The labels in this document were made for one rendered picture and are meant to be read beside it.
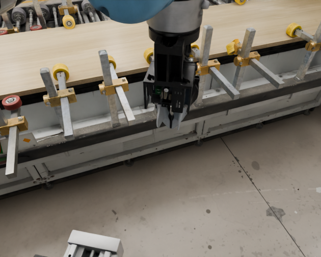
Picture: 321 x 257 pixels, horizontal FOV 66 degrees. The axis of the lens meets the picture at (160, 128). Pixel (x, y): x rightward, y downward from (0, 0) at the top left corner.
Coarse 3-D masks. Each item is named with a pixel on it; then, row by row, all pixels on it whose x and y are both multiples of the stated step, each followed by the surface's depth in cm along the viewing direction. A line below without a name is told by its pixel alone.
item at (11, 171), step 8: (16, 112) 120; (16, 128) 112; (16, 136) 109; (8, 144) 105; (16, 144) 106; (8, 152) 102; (16, 152) 104; (8, 160) 99; (16, 160) 102; (8, 168) 97; (16, 168) 99; (8, 176) 96; (16, 176) 97
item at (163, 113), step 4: (160, 108) 44; (164, 108) 46; (168, 108) 47; (160, 112) 44; (164, 112) 47; (168, 112) 47; (160, 116) 45; (164, 116) 47; (168, 116) 48; (156, 120) 43; (160, 120) 45; (164, 120) 49; (168, 120) 48; (156, 124) 44; (168, 124) 49
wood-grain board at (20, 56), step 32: (256, 0) 216; (288, 0) 216; (32, 32) 172; (64, 32) 172; (96, 32) 172; (128, 32) 172; (224, 32) 172; (256, 32) 172; (0, 64) 142; (32, 64) 142; (96, 64) 142; (128, 64) 142; (0, 96) 123
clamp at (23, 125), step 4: (20, 116) 116; (8, 120) 114; (12, 120) 114; (16, 120) 114; (24, 120) 115; (8, 124) 112; (12, 124) 112; (16, 124) 113; (20, 124) 113; (24, 124) 114; (0, 128) 111; (4, 128) 112; (8, 128) 113; (20, 128) 115; (24, 128) 116; (4, 132) 113; (8, 132) 114
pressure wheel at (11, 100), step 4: (8, 96) 121; (12, 96) 121; (16, 96) 121; (4, 100) 118; (8, 100) 119; (12, 100) 119; (16, 100) 118; (20, 100) 121; (4, 104) 117; (8, 104) 117; (12, 104) 117; (16, 104) 118; (20, 104) 120; (8, 108) 117; (12, 108) 118; (16, 108) 119
